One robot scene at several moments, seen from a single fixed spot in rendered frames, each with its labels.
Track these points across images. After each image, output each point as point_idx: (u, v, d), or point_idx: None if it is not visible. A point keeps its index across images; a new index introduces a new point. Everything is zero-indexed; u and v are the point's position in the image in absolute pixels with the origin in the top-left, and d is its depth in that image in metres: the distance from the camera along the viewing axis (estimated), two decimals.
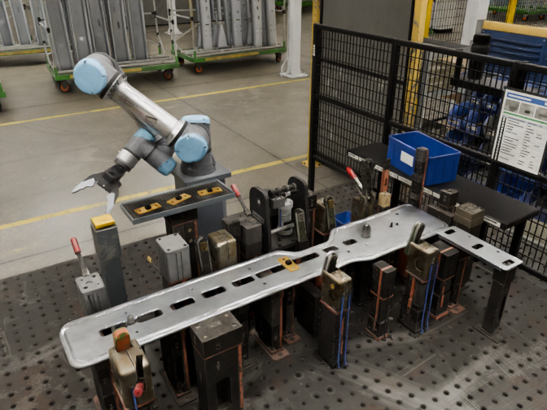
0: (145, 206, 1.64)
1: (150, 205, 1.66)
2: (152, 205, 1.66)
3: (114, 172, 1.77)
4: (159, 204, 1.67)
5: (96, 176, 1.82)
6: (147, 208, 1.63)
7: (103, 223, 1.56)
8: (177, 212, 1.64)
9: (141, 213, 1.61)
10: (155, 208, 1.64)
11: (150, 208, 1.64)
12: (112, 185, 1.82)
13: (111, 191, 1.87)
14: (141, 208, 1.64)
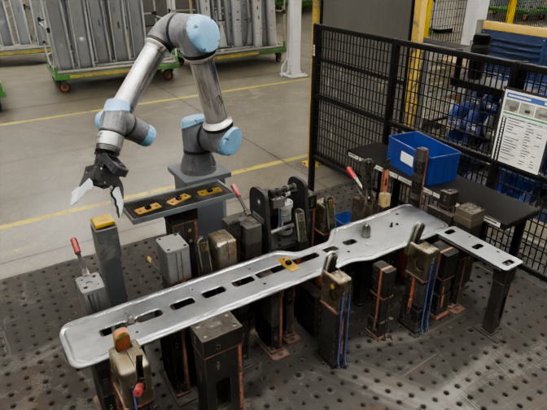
0: (145, 206, 1.64)
1: (150, 205, 1.66)
2: (152, 205, 1.66)
3: (121, 163, 1.43)
4: (159, 204, 1.67)
5: (91, 174, 1.43)
6: (147, 208, 1.63)
7: (103, 223, 1.56)
8: (177, 212, 1.64)
9: (141, 213, 1.61)
10: (155, 208, 1.64)
11: (150, 208, 1.64)
12: (113, 178, 1.48)
13: (104, 185, 1.51)
14: (141, 208, 1.64)
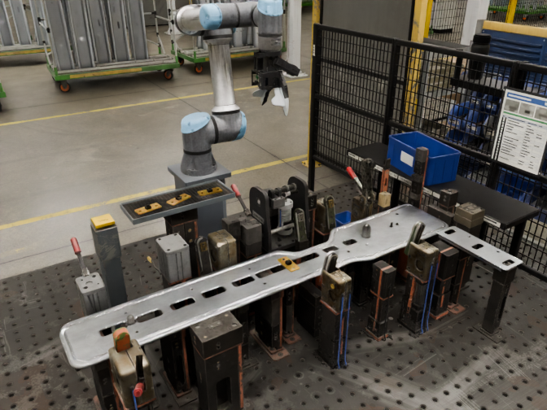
0: (145, 206, 1.64)
1: (150, 205, 1.66)
2: (152, 205, 1.66)
3: None
4: (159, 204, 1.67)
5: (284, 82, 1.60)
6: (147, 208, 1.63)
7: (103, 223, 1.56)
8: (177, 212, 1.64)
9: (141, 213, 1.61)
10: (155, 208, 1.64)
11: (150, 208, 1.64)
12: None
13: None
14: (141, 208, 1.64)
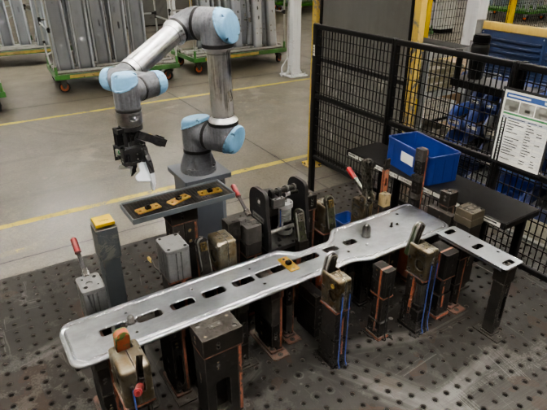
0: (145, 206, 1.64)
1: (150, 205, 1.66)
2: (152, 205, 1.66)
3: (156, 134, 1.58)
4: (159, 204, 1.67)
5: (148, 156, 1.53)
6: (147, 208, 1.63)
7: (103, 223, 1.56)
8: (177, 212, 1.64)
9: (141, 213, 1.61)
10: (155, 208, 1.64)
11: (150, 208, 1.64)
12: None
13: None
14: (141, 208, 1.64)
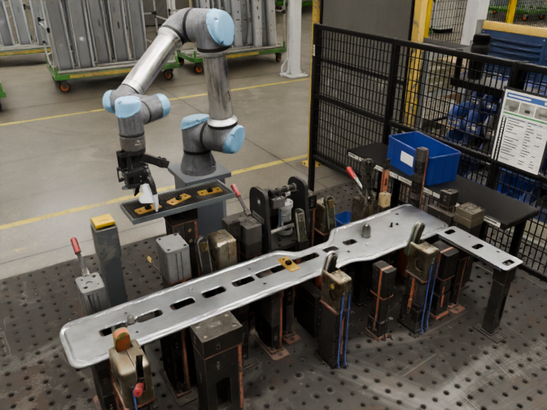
0: (145, 206, 1.64)
1: (150, 205, 1.66)
2: (152, 205, 1.66)
3: (159, 156, 1.62)
4: (159, 204, 1.67)
5: (151, 178, 1.56)
6: (147, 208, 1.63)
7: (103, 223, 1.56)
8: (177, 212, 1.64)
9: (141, 213, 1.61)
10: (155, 208, 1.64)
11: (150, 208, 1.64)
12: None
13: None
14: (141, 208, 1.64)
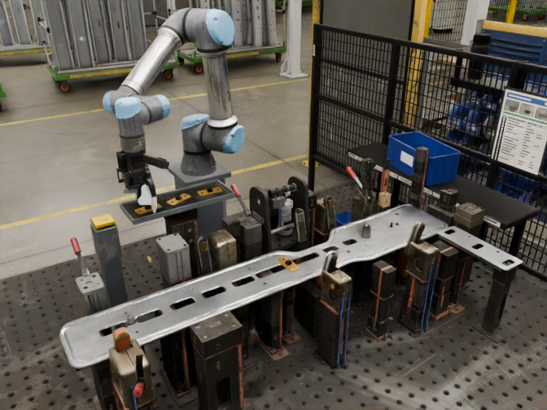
0: (145, 206, 1.64)
1: (150, 205, 1.66)
2: None
3: (159, 157, 1.62)
4: (159, 204, 1.67)
5: (151, 180, 1.57)
6: (147, 208, 1.63)
7: (103, 223, 1.56)
8: (177, 212, 1.64)
9: (141, 213, 1.61)
10: None
11: (150, 208, 1.64)
12: None
13: None
14: (141, 208, 1.64)
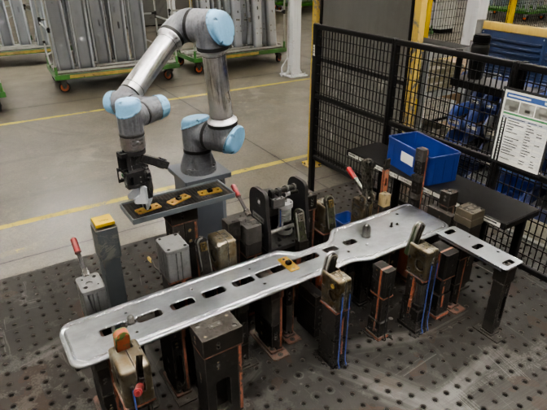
0: (145, 206, 1.64)
1: (150, 205, 1.66)
2: (152, 205, 1.66)
3: (159, 157, 1.62)
4: (159, 204, 1.67)
5: (150, 182, 1.57)
6: None
7: (103, 223, 1.56)
8: (177, 212, 1.64)
9: (141, 213, 1.61)
10: (155, 208, 1.64)
11: (150, 208, 1.64)
12: None
13: None
14: (141, 208, 1.64)
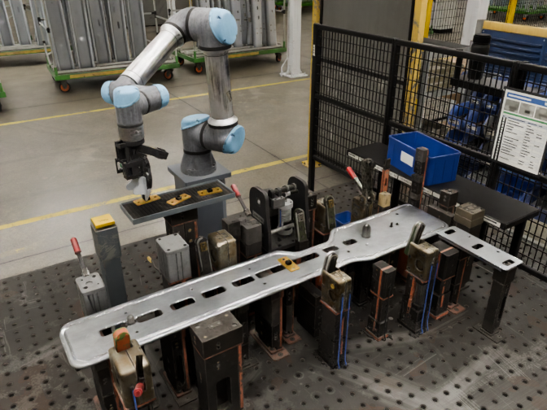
0: (144, 197, 1.62)
1: (150, 196, 1.64)
2: (151, 196, 1.64)
3: (158, 147, 1.60)
4: (158, 195, 1.65)
5: (150, 172, 1.56)
6: (146, 199, 1.62)
7: (103, 223, 1.56)
8: (177, 212, 1.64)
9: (139, 204, 1.59)
10: (154, 199, 1.62)
11: (150, 199, 1.62)
12: None
13: None
14: (139, 199, 1.62)
